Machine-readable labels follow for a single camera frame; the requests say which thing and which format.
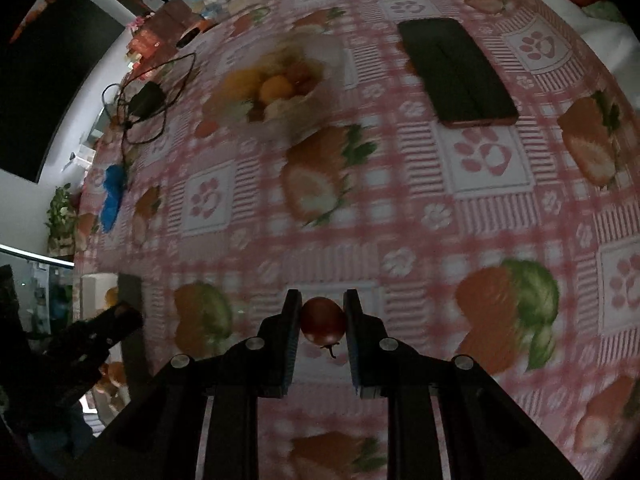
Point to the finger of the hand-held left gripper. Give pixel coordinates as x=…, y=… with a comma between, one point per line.
x=112, y=325

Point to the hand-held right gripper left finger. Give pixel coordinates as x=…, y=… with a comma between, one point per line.
x=292, y=340

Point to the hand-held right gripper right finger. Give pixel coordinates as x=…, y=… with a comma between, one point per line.
x=354, y=345

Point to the small red tomato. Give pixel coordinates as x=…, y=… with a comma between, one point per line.
x=322, y=322

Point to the white rectangular tray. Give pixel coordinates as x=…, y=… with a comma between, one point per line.
x=92, y=287

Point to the glass door cabinet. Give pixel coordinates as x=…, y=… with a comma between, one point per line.
x=37, y=285

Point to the green potted plant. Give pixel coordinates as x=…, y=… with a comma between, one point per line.
x=60, y=215

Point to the blue cloth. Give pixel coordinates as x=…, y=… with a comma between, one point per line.
x=112, y=195

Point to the clear plastic fruit container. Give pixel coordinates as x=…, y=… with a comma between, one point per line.
x=285, y=95

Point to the stack of red boxes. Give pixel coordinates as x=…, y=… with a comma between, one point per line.
x=155, y=30

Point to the black wall television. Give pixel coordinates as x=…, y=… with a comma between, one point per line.
x=45, y=85

